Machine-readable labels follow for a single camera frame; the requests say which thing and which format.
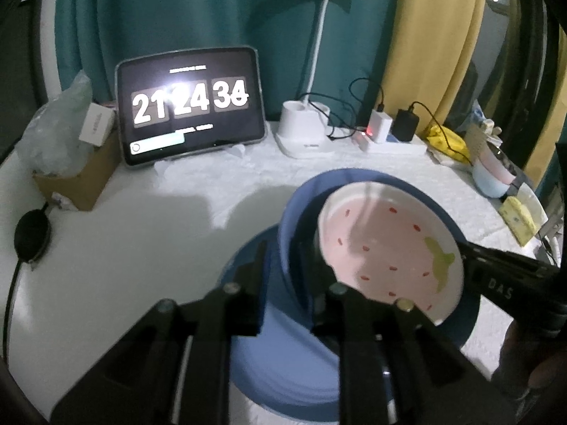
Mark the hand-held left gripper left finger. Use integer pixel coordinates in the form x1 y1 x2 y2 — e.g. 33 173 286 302
51 241 271 425

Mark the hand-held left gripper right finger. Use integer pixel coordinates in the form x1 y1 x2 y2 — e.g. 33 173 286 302
312 284 517 425

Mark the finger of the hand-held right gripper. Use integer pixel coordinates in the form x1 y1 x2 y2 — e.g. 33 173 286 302
456 239 554 275

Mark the large blue bowl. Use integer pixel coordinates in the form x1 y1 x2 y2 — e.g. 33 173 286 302
278 167 466 333

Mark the pink patterned white bowl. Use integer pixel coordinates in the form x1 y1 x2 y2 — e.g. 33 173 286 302
316 181 465 326

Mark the person's right hand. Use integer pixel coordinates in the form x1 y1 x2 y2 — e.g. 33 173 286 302
501 322 567 391

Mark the yellow tissue pack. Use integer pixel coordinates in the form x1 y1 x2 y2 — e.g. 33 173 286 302
498 183 543 246

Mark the plain pink bowl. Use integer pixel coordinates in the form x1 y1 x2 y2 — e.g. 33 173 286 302
472 146 517 184

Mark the yellow wipes packet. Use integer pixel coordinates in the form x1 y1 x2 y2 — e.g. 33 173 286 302
425 125 470 162

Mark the white power strip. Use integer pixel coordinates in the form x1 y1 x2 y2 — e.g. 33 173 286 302
352 130 428 155

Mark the white desk lamp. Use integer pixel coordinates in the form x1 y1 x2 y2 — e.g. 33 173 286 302
274 0 381 159

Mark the tablet with clock display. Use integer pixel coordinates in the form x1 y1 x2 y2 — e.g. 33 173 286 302
115 45 269 168

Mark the black round puck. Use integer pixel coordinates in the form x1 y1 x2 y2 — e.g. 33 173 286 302
15 210 53 264

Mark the small white box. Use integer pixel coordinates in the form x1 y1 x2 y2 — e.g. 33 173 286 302
80 104 117 147

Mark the clear plastic bag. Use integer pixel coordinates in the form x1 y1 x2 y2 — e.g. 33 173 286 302
20 71 94 175

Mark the teal curtain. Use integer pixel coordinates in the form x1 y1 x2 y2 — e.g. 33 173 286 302
53 0 399 129

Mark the lamp cable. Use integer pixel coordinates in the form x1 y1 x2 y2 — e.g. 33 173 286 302
299 92 368 142

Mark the white charger black cable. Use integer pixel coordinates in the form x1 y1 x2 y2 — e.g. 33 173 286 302
349 77 385 111

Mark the black puck cable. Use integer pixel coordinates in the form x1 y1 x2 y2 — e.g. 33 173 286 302
0 261 23 364

